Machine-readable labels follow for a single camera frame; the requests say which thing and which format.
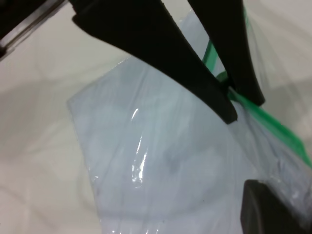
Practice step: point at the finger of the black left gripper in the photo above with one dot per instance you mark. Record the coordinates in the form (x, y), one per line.
(268, 212)

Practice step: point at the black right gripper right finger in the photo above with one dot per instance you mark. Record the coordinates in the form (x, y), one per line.
(231, 36)

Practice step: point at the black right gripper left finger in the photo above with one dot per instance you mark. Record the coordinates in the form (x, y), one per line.
(151, 36)

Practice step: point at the clear green-sealed zip bag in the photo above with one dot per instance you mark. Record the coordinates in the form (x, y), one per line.
(158, 146)

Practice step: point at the transparent zip bag green zipper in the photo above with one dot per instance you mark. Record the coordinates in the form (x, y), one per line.
(170, 158)

